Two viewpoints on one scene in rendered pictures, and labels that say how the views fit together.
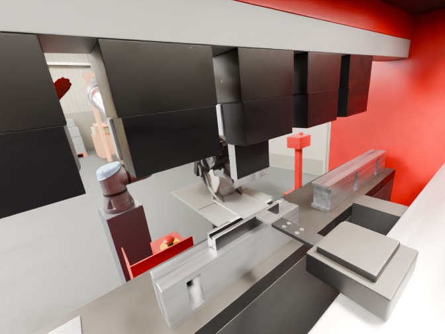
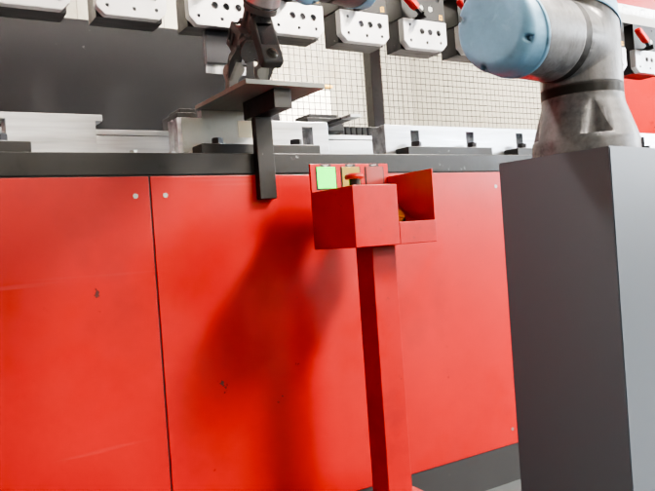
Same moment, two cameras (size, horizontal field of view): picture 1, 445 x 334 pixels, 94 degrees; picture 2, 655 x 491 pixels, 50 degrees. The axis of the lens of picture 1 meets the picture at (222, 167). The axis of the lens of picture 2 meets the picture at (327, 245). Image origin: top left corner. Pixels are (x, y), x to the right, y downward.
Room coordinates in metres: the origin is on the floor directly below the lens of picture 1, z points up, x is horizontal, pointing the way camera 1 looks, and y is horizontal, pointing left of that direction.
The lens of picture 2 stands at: (2.06, 0.24, 0.68)
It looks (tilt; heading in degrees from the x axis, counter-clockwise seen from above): 0 degrees down; 183
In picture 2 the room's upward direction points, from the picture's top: 4 degrees counter-clockwise
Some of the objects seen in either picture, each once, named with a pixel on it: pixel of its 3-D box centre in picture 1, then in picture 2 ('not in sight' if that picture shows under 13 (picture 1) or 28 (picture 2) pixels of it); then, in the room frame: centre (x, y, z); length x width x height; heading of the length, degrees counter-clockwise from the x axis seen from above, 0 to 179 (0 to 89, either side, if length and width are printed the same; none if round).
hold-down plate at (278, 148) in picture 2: not in sight; (258, 152); (0.46, 0.00, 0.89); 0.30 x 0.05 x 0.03; 125
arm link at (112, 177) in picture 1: (112, 177); (575, 42); (1.01, 0.56, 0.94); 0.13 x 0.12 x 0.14; 132
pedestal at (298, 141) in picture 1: (298, 169); not in sight; (2.18, -0.85, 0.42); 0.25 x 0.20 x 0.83; 35
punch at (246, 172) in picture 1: (250, 161); (224, 54); (0.44, -0.06, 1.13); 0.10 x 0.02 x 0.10; 125
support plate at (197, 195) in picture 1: (217, 195); (257, 96); (0.56, 0.02, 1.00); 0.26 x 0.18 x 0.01; 35
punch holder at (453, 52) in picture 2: not in sight; (468, 30); (-0.01, 0.57, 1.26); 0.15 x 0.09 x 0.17; 125
